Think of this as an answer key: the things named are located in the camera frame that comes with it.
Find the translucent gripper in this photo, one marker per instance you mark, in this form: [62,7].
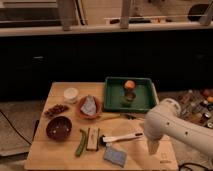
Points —
[153,146]

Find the blue sponge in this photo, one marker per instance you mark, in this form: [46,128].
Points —
[115,156]

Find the white handled black brush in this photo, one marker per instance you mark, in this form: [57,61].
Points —
[103,140]

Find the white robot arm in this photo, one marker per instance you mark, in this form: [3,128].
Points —
[163,119]

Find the grey blue cloth in bowl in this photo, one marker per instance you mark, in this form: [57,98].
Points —
[89,106]

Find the dark purple bowl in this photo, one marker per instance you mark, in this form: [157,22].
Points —
[59,128]

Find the small green can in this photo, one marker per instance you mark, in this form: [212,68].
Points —
[128,98]

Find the green plastic tray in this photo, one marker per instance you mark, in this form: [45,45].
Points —
[114,93]

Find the spice bottles on floor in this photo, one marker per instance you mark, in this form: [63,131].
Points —
[197,107]

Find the wooden block eraser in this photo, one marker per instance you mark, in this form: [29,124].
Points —
[93,139]

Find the orange ball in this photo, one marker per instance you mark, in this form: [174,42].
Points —
[129,85]

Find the brown grape bunch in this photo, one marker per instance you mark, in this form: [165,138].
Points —
[55,110]

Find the yellow handled knife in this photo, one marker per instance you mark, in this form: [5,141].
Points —
[122,115]

